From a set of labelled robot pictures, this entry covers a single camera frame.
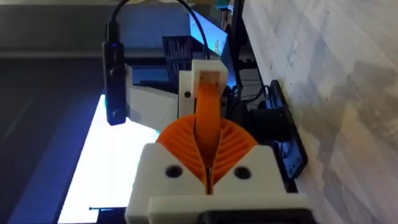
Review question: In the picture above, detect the black rail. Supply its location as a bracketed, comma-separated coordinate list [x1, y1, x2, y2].
[248, 79, 309, 191]

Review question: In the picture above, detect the computer monitor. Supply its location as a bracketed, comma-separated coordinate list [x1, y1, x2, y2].
[188, 9, 230, 57]

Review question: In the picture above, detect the black camera cable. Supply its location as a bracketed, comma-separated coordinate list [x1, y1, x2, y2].
[108, 0, 131, 24]

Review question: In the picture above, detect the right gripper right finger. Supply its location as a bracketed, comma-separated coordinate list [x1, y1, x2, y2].
[210, 118, 287, 195]

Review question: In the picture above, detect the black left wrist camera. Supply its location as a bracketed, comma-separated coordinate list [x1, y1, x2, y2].
[101, 21, 128, 126]

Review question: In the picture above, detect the black wire basket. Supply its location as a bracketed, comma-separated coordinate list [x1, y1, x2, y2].
[161, 35, 203, 82]

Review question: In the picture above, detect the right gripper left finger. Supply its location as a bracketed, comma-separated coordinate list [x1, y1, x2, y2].
[124, 114, 208, 224]

